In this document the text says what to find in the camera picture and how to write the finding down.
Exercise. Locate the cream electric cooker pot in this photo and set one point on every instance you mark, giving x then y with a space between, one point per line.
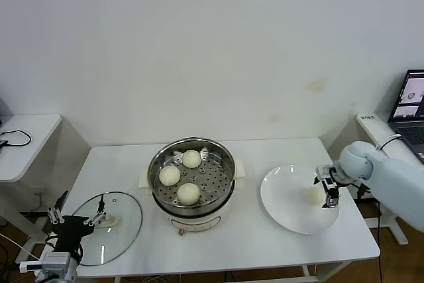
195 220

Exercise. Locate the small label sticker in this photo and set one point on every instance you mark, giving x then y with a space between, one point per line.
367 118

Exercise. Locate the round glass lid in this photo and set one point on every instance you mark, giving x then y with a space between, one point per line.
126 216

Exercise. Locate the white side table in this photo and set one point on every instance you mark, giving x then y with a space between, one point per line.
381 130
30 137

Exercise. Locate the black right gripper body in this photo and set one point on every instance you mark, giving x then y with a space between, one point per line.
331 187

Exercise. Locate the white steamed baozi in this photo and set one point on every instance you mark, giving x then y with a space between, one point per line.
169 176
311 195
191 158
188 194

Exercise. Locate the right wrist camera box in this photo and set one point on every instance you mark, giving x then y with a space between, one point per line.
326 171

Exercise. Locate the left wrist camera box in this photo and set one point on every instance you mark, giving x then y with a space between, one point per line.
53 260

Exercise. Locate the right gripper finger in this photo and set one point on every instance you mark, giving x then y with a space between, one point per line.
332 201
317 181

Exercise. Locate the perforated steel steamer basket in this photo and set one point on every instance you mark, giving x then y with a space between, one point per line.
215 190

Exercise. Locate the round white plate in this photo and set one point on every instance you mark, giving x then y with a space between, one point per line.
285 203

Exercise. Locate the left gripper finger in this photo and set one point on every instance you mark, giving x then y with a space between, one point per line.
56 215
99 215

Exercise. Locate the white wall socket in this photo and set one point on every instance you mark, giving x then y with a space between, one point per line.
39 193

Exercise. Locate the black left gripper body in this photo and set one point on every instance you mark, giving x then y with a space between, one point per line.
71 230

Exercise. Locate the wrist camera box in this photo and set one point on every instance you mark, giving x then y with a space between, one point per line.
53 260
326 171

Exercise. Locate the grey open laptop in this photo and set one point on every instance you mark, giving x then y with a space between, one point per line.
410 134

